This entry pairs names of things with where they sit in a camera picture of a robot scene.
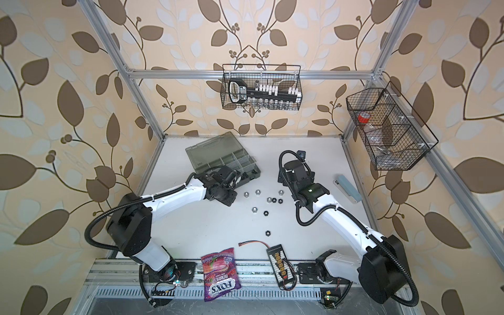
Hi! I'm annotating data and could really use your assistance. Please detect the black wire basket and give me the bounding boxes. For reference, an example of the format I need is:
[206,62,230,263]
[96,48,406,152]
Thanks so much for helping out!
[220,63,303,111]
[346,82,438,171]

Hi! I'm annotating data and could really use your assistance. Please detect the red item in basket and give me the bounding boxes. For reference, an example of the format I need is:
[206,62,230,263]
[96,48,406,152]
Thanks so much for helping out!
[357,112,371,125]

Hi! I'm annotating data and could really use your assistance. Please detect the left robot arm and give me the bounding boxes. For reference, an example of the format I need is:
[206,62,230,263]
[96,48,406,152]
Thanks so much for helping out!
[84,165,241,272]

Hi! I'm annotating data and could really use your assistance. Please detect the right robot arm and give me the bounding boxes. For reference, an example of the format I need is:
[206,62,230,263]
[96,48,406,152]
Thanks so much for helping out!
[278,156,419,307]

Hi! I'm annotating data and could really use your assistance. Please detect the black wire basket centre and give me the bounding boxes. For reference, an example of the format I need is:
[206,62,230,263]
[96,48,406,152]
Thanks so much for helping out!
[220,63,303,111]

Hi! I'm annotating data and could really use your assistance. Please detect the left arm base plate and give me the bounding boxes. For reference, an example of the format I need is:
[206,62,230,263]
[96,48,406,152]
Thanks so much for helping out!
[140,260,197,283]

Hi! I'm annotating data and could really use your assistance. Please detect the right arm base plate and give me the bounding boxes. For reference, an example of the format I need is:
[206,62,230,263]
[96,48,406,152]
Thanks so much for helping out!
[296,262,324,284]

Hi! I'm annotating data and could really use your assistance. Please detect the socket set with ratchet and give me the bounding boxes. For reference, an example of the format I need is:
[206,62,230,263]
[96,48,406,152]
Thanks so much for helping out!
[227,79,303,106]

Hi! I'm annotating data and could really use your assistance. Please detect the grey plastic organizer box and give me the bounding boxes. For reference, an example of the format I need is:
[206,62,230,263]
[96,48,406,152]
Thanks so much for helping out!
[186,132,261,187]

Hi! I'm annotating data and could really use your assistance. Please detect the black parallel charging board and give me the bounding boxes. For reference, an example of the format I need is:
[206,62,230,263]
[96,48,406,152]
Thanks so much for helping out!
[266,244,297,291]

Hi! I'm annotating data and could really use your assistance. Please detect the purple Fox's candy bag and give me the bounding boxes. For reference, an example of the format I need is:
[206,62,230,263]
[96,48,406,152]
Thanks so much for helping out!
[201,248,241,302]

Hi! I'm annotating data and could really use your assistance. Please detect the black wire basket right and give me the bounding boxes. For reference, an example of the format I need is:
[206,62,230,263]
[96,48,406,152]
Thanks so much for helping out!
[346,82,438,171]

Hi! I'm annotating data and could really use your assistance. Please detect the light blue sharpening block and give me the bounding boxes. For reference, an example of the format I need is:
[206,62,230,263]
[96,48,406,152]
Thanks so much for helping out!
[333,175,362,204]

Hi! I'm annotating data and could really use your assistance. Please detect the red black wire lead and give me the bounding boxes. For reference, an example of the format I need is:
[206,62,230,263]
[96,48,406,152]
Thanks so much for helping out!
[238,240,270,249]

